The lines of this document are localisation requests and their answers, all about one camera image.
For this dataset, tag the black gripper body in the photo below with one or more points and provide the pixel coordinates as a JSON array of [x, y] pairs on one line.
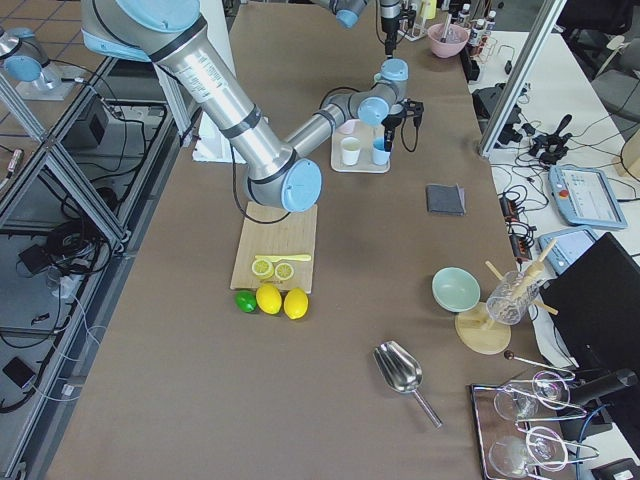
[[389, 125], [386, 22]]

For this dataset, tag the light blue cup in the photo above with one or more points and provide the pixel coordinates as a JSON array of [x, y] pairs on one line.
[[380, 156]]

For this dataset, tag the cream white cup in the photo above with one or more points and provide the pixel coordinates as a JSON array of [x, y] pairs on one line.
[[350, 150]]

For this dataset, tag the pink cup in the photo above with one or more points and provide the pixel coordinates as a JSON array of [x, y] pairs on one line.
[[348, 127]]

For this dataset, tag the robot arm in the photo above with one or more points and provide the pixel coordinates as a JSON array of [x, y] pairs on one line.
[[348, 12], [173, 35]]

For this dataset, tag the cream plastic tray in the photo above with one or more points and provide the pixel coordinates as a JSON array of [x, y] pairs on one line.
[[366, 134]]

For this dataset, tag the wine glass rack tray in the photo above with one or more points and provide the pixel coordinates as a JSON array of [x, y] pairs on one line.
[[517, 428]]

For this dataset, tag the yellow cup on rack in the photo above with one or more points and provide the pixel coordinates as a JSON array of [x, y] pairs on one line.
[[429, 9]]

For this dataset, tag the metal muddler tool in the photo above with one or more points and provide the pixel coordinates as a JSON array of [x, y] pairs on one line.
[[445, 28]]

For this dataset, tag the pink bowl with ice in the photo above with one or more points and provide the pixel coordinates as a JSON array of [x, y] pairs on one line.
[[447, 45]]

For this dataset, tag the grey folded cloth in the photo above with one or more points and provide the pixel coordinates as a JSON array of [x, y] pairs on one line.
[[445, 199]]

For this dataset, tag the wooden cutting board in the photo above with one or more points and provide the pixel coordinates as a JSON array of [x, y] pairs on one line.
[[296, 234]]

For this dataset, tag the yellow plastic knife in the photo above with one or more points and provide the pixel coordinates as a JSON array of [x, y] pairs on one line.
[[279, 258]]

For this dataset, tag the mint green bowl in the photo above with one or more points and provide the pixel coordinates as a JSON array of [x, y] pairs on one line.
[[455, 289]]

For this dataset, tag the lemon half right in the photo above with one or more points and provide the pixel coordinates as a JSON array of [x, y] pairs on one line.
[[284, 271]]

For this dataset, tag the yellow lemon right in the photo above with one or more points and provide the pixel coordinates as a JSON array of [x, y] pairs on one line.
[[296, 304]]

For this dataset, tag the yellow lemon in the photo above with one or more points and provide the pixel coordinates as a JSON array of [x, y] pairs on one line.
[[296, 304], [269, 299]]

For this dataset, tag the teach pendant tablet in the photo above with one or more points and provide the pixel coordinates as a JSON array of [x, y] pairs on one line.
[[585, 197]]

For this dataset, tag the yellow lemon left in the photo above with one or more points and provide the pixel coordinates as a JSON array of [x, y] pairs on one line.
[[269, 299]]

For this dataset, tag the clear glass mug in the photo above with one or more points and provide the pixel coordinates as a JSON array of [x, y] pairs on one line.
[[510, 300]]

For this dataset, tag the green lime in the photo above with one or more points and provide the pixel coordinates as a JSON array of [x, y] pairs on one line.
[[246, 301]]

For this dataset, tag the metal ice scoop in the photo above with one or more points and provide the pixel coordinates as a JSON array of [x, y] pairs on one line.
[[403, 374]]

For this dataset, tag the black monitor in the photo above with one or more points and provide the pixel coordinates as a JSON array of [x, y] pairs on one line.
[[597, 299]]

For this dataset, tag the white wire cup rack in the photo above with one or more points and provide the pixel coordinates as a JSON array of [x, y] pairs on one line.
[[417, 30]]

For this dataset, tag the aluminium frame post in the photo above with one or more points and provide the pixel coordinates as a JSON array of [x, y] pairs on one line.
[[535, 41]]

